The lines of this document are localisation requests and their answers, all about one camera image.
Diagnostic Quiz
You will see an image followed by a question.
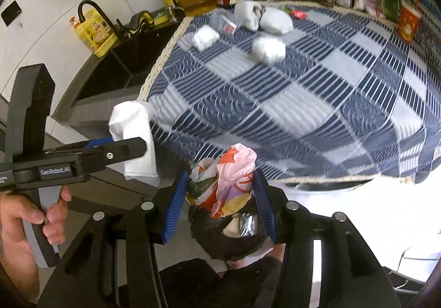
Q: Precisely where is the bin with black liner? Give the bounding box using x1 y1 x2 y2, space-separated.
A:
188 203 276 260

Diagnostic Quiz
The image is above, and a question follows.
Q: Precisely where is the orange paper cup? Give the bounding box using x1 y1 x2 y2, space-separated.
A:
397 1 423 43

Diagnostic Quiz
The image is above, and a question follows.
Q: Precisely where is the colourful plastic wrapper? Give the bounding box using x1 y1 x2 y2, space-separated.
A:
185 143 258 219

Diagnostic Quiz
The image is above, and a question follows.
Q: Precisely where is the black kitchen sink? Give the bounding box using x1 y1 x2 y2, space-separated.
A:
55 13 187 122

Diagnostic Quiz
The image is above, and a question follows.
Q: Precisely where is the black wall socket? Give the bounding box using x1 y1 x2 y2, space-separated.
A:
1 1 22 26

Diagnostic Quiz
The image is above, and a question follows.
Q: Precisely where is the yellow green sponge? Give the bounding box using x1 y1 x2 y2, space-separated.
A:
145 9 173 26

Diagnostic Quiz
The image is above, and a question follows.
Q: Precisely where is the black curved faucet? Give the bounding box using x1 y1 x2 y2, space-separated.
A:
77 0 128 40

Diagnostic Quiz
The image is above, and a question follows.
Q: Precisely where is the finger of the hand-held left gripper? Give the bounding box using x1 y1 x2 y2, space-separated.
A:
44 137 115 156
85 136 148 175

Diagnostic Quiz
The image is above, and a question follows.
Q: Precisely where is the person's left hand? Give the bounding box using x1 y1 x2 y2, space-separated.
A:
0 188 73 302

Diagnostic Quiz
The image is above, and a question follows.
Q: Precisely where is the clear plastic cup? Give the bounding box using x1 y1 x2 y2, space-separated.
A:
209 10 242 36

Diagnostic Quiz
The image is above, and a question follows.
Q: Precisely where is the yellow dish soap bottle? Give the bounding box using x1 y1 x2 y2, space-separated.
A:
71 7 118 58

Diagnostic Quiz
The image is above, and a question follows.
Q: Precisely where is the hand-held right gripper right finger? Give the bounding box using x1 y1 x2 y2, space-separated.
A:
252 170 402 308

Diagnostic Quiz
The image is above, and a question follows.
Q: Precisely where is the crumpled white tissue wad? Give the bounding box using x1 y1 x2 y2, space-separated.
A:
191 26 221 52
251 36 286 63
259 6 294 36

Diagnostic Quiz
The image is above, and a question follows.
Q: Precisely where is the large crumpled paper towel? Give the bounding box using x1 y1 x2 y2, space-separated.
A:
234 1 266 32

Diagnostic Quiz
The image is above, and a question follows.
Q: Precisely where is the blue checked quilted blanket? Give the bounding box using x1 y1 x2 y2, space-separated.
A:
138 1 441 184

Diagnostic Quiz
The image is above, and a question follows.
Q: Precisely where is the black crate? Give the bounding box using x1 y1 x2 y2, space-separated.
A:
382 267 431 295

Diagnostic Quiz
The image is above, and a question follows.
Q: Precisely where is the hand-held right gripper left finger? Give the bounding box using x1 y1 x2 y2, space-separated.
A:
36 170 190 308

